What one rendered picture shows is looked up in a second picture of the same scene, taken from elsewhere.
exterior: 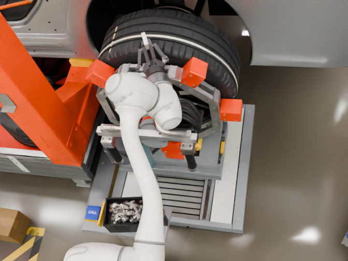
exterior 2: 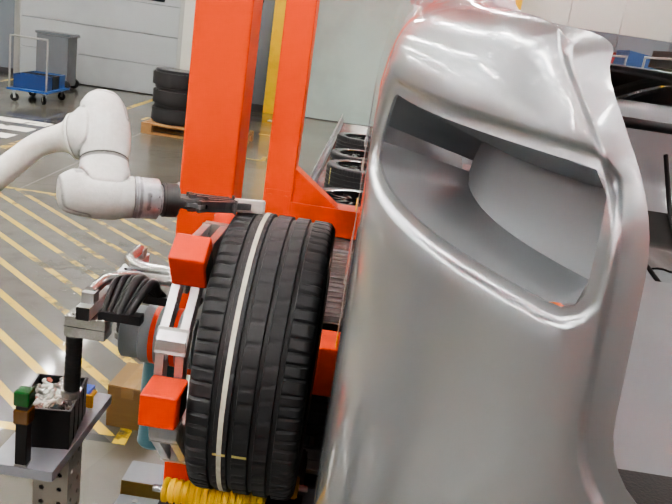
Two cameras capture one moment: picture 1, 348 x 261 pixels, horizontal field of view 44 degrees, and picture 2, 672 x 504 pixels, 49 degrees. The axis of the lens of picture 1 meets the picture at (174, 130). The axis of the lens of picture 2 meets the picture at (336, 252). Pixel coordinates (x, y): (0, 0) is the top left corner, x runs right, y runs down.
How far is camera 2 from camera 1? 1.93 m
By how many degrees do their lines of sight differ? 64
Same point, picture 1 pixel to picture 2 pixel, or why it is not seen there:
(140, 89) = (91, 114)
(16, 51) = (222, 124)
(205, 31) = (288, 275)
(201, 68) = (187, 250)
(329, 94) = not seen: outside the picture
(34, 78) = (214, 180)
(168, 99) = (92, 168)
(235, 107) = (158, 390)
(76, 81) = not seen: hidden behind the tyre
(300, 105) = not seen: outside the picture
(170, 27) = (284, 230)
